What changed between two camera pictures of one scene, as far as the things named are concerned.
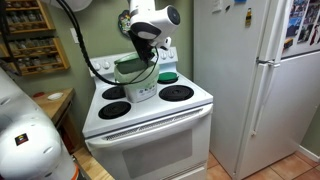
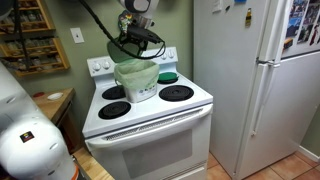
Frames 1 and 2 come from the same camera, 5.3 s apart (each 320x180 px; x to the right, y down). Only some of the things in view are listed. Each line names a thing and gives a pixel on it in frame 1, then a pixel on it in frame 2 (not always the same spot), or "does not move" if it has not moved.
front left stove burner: [113, 110] does not move
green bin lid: [132, 64] → [119, 54]
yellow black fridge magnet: [248, 18] does not move
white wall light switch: [74, 35] does not move
